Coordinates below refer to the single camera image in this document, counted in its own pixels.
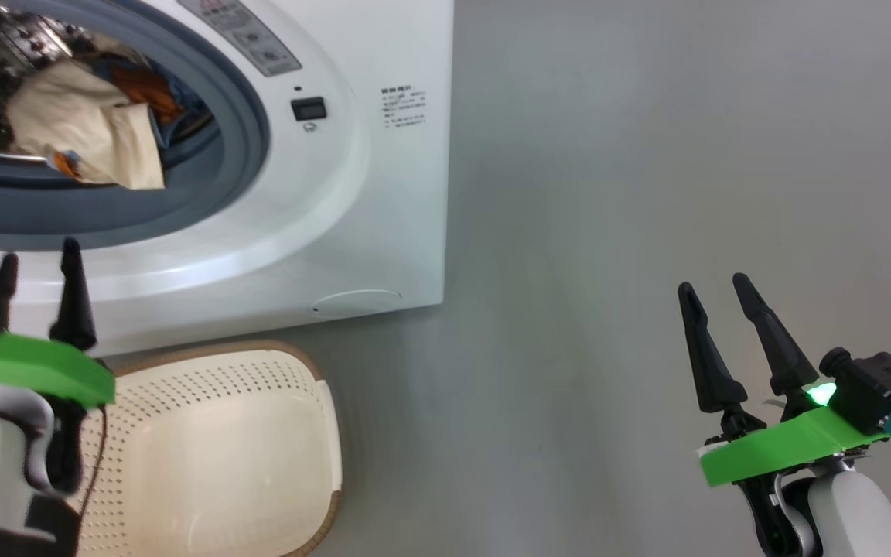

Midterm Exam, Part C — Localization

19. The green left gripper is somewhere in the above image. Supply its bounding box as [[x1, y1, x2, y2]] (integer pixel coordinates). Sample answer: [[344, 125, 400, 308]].
[[0, 237, 116, 496]]

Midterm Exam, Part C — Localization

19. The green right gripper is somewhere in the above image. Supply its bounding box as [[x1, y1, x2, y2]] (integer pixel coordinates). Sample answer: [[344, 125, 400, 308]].
[[678, 272, 891, 557]]

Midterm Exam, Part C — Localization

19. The white front-load washing machine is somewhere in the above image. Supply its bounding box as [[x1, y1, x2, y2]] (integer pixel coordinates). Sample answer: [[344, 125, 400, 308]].
[[0, 0, 454, 358]]

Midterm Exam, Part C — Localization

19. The cream cartoon-print garment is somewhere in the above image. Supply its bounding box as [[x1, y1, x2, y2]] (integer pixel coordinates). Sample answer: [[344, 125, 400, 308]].
[[6, 58, 166, 191]]

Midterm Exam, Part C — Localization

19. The cream perforated laundry basket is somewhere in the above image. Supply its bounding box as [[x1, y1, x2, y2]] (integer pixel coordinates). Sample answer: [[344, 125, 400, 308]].
[[67, 340, 343, 557]]

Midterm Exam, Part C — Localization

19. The grey warning label sticker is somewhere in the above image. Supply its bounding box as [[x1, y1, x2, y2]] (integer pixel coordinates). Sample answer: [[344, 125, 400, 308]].
[[177, 0, 303, 77]]

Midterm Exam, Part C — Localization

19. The small printed text label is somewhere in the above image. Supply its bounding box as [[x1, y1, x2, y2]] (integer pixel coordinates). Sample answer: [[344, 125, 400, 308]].
[[381, 87, 428, 129]]

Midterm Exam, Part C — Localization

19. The thin left arm cable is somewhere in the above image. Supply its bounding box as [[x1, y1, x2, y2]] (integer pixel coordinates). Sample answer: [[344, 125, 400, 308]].
[[77, 405, 109, 535]]

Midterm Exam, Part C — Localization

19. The white round filter cover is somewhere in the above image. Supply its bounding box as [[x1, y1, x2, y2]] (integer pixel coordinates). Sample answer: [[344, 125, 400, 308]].
[[312, 289, 404, 319]]

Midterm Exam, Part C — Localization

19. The grey rubber door gasket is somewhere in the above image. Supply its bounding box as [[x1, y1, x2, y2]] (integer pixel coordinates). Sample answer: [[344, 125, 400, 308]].
[[0, 0, 271, 252]]

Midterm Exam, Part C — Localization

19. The blue bear-print garment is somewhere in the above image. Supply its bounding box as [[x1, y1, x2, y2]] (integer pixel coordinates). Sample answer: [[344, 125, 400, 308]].
[[90, 53, 218, 152]]

